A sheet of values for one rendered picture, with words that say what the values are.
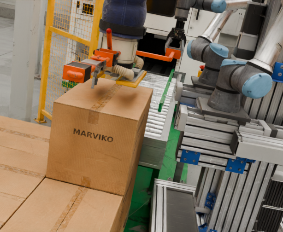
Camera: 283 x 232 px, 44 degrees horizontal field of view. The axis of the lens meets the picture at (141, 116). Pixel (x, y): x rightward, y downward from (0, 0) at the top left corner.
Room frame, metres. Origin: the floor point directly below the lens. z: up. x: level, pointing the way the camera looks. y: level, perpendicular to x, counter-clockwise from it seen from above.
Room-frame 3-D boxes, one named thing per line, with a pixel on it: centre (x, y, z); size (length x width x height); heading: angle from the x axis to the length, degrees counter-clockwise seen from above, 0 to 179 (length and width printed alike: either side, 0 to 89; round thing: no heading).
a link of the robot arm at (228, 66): (1.61, -0.38, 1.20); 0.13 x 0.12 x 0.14; 26
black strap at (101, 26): (1.77, 0.17, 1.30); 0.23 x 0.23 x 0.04
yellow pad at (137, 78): (1.76, 0.08, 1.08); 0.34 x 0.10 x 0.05; 174
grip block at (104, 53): (1.52, 0.20, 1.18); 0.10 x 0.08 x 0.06; 84
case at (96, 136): (1.79, 0.18, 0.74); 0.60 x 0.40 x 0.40; 175
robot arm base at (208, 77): (2.11, -0.37, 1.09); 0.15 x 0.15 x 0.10
